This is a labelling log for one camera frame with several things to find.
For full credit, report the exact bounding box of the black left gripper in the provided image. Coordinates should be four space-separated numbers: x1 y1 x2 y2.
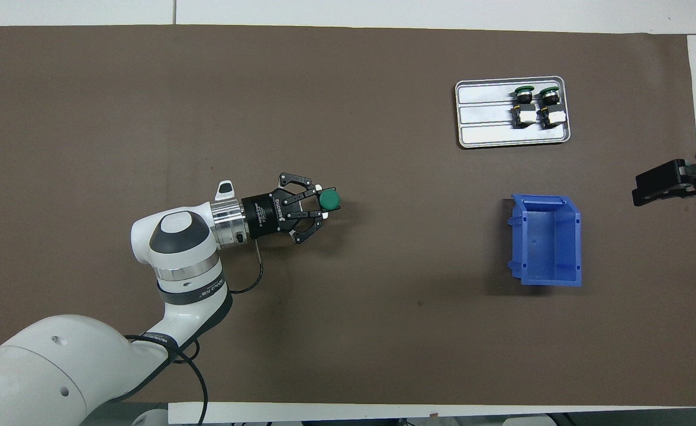
241 173 326 247

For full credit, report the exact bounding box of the green mushroom push button switch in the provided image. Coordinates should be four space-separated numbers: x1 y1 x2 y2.
317 187 342 217
511 86 538 128
537 86 566 130

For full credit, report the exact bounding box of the brown table mat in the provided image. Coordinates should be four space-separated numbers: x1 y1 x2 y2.
0 25 696 408

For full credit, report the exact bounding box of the blue plastic storage bin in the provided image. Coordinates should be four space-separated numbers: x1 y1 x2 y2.
507 194 583 288

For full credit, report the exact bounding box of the silver metal tray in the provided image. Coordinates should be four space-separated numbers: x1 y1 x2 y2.
455 76 572 149

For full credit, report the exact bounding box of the black velcro cable strap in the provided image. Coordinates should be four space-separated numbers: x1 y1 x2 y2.
157 277 230 308
140 331 177 351

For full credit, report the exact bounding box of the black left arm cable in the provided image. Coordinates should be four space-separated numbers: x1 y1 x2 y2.
124 240 265 426

